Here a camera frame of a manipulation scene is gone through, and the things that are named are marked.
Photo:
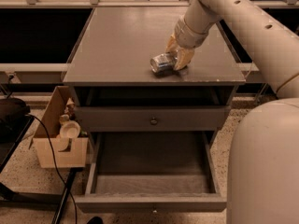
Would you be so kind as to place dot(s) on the silver redbull can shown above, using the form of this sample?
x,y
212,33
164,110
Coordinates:
x,y
163,62

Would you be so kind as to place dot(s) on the closed grey top drawer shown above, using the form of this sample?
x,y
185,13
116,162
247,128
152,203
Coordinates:
x,y
137,118

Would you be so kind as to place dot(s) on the cardboard box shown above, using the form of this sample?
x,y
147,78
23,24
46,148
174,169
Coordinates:
x,y
53,150

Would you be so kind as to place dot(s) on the round metal drawer knob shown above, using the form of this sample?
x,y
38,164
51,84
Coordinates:
x,y
153,121

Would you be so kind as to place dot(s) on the open grey middle drawer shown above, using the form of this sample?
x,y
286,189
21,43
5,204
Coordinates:
x,y
152,172

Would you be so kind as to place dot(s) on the black bag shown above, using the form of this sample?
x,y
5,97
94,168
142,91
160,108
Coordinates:
x,y
12,109

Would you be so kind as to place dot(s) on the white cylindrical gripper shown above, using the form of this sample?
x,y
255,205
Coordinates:
x,y
191,36

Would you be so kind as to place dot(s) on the black side table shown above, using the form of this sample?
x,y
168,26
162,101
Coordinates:
x,y
8,197

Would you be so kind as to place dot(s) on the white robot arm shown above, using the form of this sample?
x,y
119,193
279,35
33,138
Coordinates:
x,y
263,168

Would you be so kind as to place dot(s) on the grey wooden drawer cabinet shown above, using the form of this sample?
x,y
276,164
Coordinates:
x,y
112,64

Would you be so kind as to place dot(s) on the grey metal rail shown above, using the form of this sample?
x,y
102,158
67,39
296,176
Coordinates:
x,y
32,73

